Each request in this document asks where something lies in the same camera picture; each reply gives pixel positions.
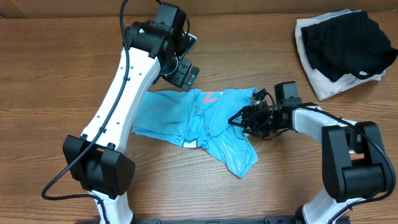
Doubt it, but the folded black garment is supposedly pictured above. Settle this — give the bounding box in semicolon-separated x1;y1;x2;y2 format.
301;11;397;82

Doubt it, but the folded white garment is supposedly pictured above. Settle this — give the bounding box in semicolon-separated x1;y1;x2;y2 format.
295;9;386;101

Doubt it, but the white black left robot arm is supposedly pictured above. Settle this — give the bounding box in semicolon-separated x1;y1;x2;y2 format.
62;2;200;223

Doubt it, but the light blue t-shirt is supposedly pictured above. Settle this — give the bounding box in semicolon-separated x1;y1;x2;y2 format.
132;88;258;178

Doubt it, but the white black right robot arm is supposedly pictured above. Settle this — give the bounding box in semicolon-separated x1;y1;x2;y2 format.
228;81;396;224

